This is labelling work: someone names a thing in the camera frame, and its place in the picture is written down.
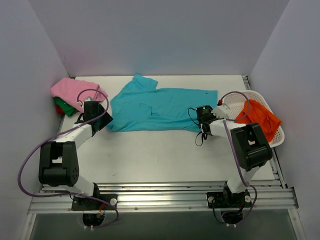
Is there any teal t-shirt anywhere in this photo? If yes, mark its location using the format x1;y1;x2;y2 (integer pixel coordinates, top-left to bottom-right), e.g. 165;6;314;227
107;74;218;132

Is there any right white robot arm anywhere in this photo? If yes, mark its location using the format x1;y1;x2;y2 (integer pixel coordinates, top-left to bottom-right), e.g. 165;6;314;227
195;105;272;207

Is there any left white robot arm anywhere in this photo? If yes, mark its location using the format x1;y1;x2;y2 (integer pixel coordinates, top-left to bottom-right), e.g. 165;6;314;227
38;101;113;210

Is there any green folded t-shirt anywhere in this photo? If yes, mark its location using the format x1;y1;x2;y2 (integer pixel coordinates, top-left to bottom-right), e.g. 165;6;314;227
53;97;78;117

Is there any pink folded t-shirt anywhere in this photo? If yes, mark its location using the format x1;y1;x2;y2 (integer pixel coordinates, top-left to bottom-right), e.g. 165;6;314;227
50;77;108;113

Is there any red folded t-shirt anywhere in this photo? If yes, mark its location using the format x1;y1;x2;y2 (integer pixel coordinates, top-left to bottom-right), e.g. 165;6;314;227
56;105;64;114

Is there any white plastic basket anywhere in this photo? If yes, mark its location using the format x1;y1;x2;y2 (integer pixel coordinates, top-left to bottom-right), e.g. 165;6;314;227
223;90;285;148

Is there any orange t-shirt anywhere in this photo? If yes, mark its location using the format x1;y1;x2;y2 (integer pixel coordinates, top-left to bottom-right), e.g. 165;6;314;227
235;99;282;143

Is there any black thin wire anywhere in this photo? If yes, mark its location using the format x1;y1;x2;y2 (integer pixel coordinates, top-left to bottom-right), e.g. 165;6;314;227
187;107;208;147

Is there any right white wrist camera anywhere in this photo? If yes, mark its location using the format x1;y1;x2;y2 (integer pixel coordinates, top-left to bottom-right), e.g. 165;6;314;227
211;103;230;119

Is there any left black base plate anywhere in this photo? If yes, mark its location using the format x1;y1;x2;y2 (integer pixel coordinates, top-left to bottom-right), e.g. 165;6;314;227
71;193;118;211

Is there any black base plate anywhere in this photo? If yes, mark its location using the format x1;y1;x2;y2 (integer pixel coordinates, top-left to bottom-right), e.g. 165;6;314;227
206;191;252;209
71;193;118;211

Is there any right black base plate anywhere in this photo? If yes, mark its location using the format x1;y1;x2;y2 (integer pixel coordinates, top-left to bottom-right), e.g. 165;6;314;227
206;191;252;209

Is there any aluminium rail frame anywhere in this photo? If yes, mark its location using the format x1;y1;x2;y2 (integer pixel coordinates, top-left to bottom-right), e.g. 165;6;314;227
19;74;306;240

